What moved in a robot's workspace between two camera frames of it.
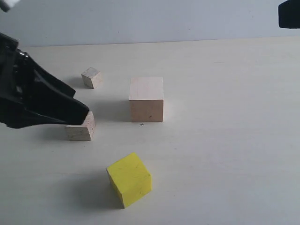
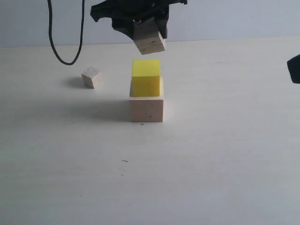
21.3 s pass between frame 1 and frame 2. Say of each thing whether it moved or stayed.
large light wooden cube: stayed
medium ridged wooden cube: moved
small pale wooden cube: stayed
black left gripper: moved
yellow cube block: moved
